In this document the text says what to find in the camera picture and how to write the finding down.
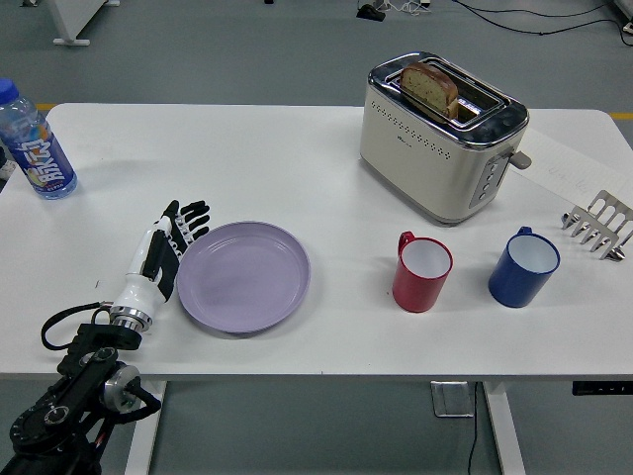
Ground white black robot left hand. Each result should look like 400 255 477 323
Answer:
109 199 213 319

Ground purple round plate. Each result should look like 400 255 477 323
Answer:
176 220 313 338

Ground white table leg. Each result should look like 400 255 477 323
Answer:
123 380 168 475
482 381 526 475

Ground blue drink bottle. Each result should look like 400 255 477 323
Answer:
0 77 79 201

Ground red enamel mug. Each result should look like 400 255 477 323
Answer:
392 231 454 314

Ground cream silver toaster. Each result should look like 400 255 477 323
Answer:
359 49 533 229

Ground silver box under table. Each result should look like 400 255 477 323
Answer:
429 380 479 420

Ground brown bread slice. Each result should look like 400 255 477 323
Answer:
399 60 460 120

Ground blue enamel mug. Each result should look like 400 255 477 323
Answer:
488 226 562 309

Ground white paper sheet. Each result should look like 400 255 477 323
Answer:
518 126 633 207

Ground silver metal toast rack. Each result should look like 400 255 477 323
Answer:
561 189 633 263

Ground black table control panel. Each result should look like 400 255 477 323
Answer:
572 380 633 397

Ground white background table frame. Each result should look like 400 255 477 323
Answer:
19 0 123 48

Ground black power cable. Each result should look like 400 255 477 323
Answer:
467 383 482 475

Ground white floor cables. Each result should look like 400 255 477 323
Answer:
385 0 432 15

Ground black floor cable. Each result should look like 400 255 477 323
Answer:
454 0 633 37

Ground white equipment at wall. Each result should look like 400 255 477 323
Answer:
605 0 633 48

